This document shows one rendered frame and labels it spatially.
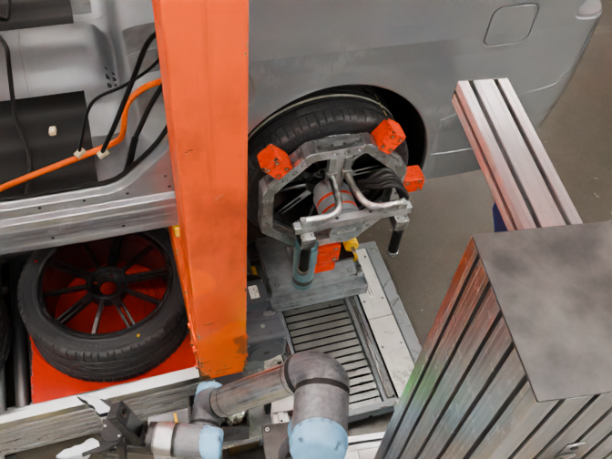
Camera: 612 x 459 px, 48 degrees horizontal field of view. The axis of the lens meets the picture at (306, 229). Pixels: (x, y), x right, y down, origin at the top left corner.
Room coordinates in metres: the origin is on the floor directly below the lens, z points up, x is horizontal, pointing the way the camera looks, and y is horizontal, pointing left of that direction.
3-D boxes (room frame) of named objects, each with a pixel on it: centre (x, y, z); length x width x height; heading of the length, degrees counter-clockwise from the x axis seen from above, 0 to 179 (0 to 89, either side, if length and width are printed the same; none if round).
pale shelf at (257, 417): (0.89, 0.24, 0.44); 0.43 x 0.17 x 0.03; 112
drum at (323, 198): (1.59, -0.10, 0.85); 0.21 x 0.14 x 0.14; 22
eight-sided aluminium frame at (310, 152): (1.66, -0.08, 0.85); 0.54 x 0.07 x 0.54; 112
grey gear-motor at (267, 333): (1.45, 0.17, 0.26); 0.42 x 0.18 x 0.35; 22
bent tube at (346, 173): (1.58, -0.22, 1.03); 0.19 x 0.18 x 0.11; 22
